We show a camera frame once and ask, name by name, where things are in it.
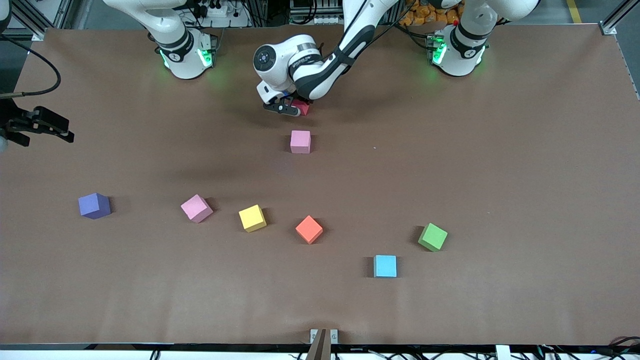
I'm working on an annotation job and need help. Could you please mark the aluminium frame profile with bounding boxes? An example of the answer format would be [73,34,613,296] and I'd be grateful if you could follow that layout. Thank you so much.
[600,0,640,37]
[10,0,58,42]

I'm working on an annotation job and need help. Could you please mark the light blue foam cube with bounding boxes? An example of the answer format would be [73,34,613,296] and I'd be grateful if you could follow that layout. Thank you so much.
[373,255,398,278]

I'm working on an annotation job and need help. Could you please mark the brown table cover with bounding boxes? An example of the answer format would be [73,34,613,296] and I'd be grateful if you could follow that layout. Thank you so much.
[0,25,640,346]

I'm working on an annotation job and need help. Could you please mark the orange yellow objects pile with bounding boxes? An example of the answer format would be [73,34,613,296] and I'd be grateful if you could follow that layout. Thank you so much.
[402,0,463,27]

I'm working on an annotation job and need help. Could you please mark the yellow foam cube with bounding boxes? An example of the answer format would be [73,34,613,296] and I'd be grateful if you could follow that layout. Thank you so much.
[238,204,268,233]

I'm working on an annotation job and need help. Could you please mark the orange foam cube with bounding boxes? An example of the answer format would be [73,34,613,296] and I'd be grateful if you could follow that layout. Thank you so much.
[295,215,324,245]

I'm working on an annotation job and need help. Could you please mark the black cable bundle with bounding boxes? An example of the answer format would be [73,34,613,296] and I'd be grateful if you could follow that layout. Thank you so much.
[535,335,640,360]

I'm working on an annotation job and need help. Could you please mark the small metal bracket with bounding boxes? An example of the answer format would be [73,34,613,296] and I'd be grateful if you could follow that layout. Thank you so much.
[310,328,339,345]

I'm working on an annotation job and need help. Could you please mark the white power strip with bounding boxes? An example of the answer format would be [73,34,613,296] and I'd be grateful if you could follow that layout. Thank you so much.
[197,2,241,18]
[295,14,345,25]

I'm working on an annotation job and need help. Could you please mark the purple foam cube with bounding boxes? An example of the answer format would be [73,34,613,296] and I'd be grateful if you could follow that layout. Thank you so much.
[78,192,112,220]

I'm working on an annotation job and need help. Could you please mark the brown camera stand pole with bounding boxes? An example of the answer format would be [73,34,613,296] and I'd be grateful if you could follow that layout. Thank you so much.
[306,328,332,360]

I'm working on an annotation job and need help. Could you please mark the green foam cube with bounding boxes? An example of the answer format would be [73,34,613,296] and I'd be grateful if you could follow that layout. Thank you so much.
[417,222,449,252]

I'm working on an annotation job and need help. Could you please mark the pink foam cube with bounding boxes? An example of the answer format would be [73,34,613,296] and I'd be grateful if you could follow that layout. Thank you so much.
[290,130,312,154]
[180,194,214,224]

